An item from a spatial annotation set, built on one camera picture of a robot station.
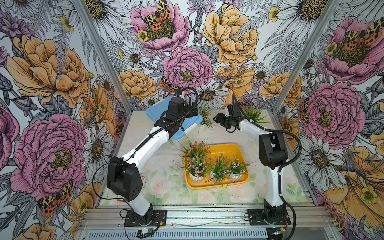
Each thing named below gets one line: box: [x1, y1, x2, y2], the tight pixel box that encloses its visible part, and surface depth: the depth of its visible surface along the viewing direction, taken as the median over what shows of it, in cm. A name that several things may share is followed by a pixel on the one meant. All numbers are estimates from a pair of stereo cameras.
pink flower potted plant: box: [226, 154, 256, 183], surface depth 78 cm
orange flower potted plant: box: [205, 152, 232, 186], surface depth 78 cm
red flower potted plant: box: [178, 137, 211, 159], surface depth 87 cm
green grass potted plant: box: [244, 106, 268, 124], surface depth 104 cm
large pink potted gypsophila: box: [185, 155, 209, 184], surface depth 78 cm
